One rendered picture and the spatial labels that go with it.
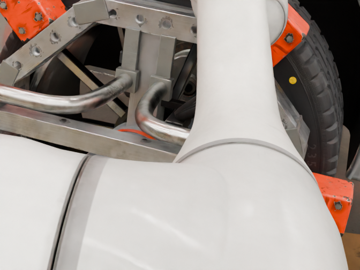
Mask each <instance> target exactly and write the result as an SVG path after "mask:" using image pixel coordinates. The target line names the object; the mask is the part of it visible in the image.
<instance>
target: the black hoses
mask: <svg viewBox="0 0 360 270"><path fill-rule="evenodd" d="M196 99H197V96H195V97H193V98H192V99H190V100H188V101H187V102H185V101H181V100H176V99H171V100H170V101H163V100H161V106H163V107H167V108H171V109H174V111H173V112H172V113H171V115H170V116H169V117H168V118H167V119H166V120H165V122H166V123H169V124H172V125H176V126H180V127H183V128H187V127H188V126H189V125H190V123H191V119H192V118H194V116H195V112H196Z"/></svg>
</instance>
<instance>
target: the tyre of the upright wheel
mask: <svg viewBox="0 0 360 270"><path fill-rule="evenodd" d="M61 1H62V3H63V4H64V5H65V7H66V8H67V9H68V10H69V9H70V8H72V7H73V4H75V3H78V2H79V1H80V0H61ZM154 1H159V2H164V3H169V4H175V5H180V6H185V7H189V8H192V5H191V1H190V0H154ZM288 4H289V5H290V6H291V7H292V8H293V9H294V10H295V11H296V12H297V13H298V14H299V15H300V16H301V17H302V18H303V19H304V20H305V21H306V22H307V23H308V24H309V26H310V29H309V31H308V33H307V35H306V37H305V39H304V40H303V41H302V42H301V43H299V44H298V45H297V46H296V47H295V48H294V49H293V50H292V51H291V52H290V53H288V54H287V55H286V56H285V57H284V58H283V59H281V60H280V61H279V62H278V63H277V65H275V66H274V67H273V73H274V78H275V80H276V81H277V82H278V84H279V85H280V87H281V88H282V90H283V91H284V92H285V94H286V96H287V97H288V99H289V100H290V102H291V103H292V105H293V106H294V107H295V109H296V110H297V112H298V113H299V114H300V115H302V117H303V121H304V122H305V124H306V125H307V126H308V128H309V129H310V134H309V138H308V141H307V144H308V147H307V150H306V155H305V158H304V162H305V163H306V165H307V166H308V167H309V169H310V170H311V172H313V173H317V174H321V175H326V176H330V177H334V178H335V176H336V170H337V166H338V158H339V151H340V144H341V137H342V129H343V95H342V92H341V91H342V87H341V82H340V78H339V73H338V69H337V67H336V63H335V62H334V61H333V60H334V57H333V55H332V52H331V51H330V50H328V49H329V45H328V43H327V41H326V39H325V37H324V36H323V35H320V32H321V30H320V29H319V27H318V25H317V24H316V22H315V21H314V20H310V19H311V16H310V14H309V13H308V12H307V10H306V9H305V8H304V7H303V6H299V4H300V2H299V1H298V0H288ZM24 45H25V44H24V43H22V41H21V40H20V38H19V37H18V36H17V34H16V33H15V32H14V30H12V33H10V35H9V36H8V38H7V40H6V42H5V45H4V47H3V49H2V51H1V54H0V64H1V63H2V61H3V60H4V59H6V58H8V57H10V56H11V55H12V54H14V53H15V52H16V51H17V50H19V49H20V48H21V47H22V46H24Z"/></svg>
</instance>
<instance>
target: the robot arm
mask: <svg viewBox="0 0 360 270"><path fill-rule="evenodd" d="M190 1H191V5H192V9H193V12H194V15H195V17H196V19H197V99H196V112H195V116H194V122H193V126H192V129H191V131H190V133H189V135H188V137H187V139H186V141H185V143H184V145H183V147H182V148H181V150H180V152H179V153H178V155H177V156H176V158H175V159H174V161H173V162H172V163H165V162H142V161H131V160H122V159H113V158H108V157H100V156H93V155H87V154H82V153H77V152H72V151H66V150H63V149H58V148H55V147H52V146H49V145H46V144H43V143H40V142H37V141H34V140H30V139H27V138H23V137H17V136H10V135H6V134H0V270H348V265H347V260H346V255H345V252H344V248H343V243H342V239H341V235H340V233H339V230H338V227H337V225H336V223H335V221H334V219H333V217H332V215H331V213H330V211H329V210H328V208H327V205H326V203H325V201H324V198H323V196H322V194H321V192H320V188H319V186H318V183H317V181H316V179H315V177H314V175H313V173H312V172H311V170H310V169H309V167H308V166H307V165H306V163H305V162H304V160H303V159H302V157H301V156H300V155H299V153H298V151H297V150H296V148H295V147H294V145H293V143H292V142H291V140H290V138H289V137H288V135H287V133H286V131H285V129H284V127H283V124H282V121H281V117H280V113H279V108H278V102H277V98H276V90H275V82H274V73H273V63H272V53H271V45H273V44H274V43H275V42H276V41H277V40H278V39H279V38H280V36H281V35H282V33H283V31H284V29H285V27H286V24H287V20H288V0H190Z"/></svg>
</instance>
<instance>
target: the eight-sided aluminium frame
mask: <svg viewBox="0 0 360 270"><path fill-rule="evenodd" d="M97 23H101V24H106V25H110V26H116V27H120V28H126V27H131V28H136V29H140V30H141V32H143V33H148V34H153V35H158V36H161V35H162V34H164V35H169V36H174V37H176V39H177V40H181V41H186V42H191V43H196V44H197V19H196V17H195V15H194V12H193V9H192V8H190V7H185V6H180V5H175V4H169V3H164V2H159V1H154V0H80V1H79V2H78V3H75V4H73V7H72V8H70V9H69V10H68V11H66V12H65V13H64V14H63V15H61V16H60V17H59V18H58V19H56V20H55V21H54V22H53V23H51V24H50V25H49V26H48V27H46V28H45V29H44V30H43V31H41V32H40V33H39V34H38V35H36V36H35V37H34V38H32V39H31V40H30V41H29V42H27V43H26V44H25V45H24V46H22V47H21V48H20V49H19V50H17V51H16V52H15V53H14V54H12V55H11V56H10V57H8V58H6V59H4V60H3V61H2V63H1V64H0V84H3V85H8V86H12V87H16V88H21V89H25V90H29V79H30V74H31V73H33V72H34V71H35V70H37V69H38V68H39V67H41V66H42V65H43V64H44V63H46V62H47V61H49V60H50V59H51V58H53V57H54V56H55V55H57V54H58V53H59V52H60V51H62V50H63V49H64V48H66V47H67V46H68V45H70V44H71V43H72V42H73V41H75V40H76V39H77V38H79V37H80V36H82V35H83V34H84V33H86V32H87V31H88V30H89V29H91V28H92V27H93V26H95V25H96V24H97ZM166 24H168V25H171V26H170V27H169V26H167V25H166ZM274 82H275V90H276V98H277V104H278V108H279V113H280V117H281V121H282V124H283V127H284V129H285V131H286V133H287V135H288V137H289V138H290V140H291V142H292V143H293V145H294V147H295V148H296V150H297V151H298V153H299V155H300V156H301V157H302V159H303V160H304V158H305V155H306V150H307V147H308V138H309V134H310V129H309V128H308V126H307V125H306V124H305V122H304V121H303V117H302V115H300V114H299V113H298V112H297V110H296V109H295V107H294V106H293V104H292V103H291V102H290V100H289V99H288V97H287V96H286V94H285V92H284V91H283V90H282V88H281V87H280V85H279V84H278V82H277V81H276V80H275V79H274Z"/></svg>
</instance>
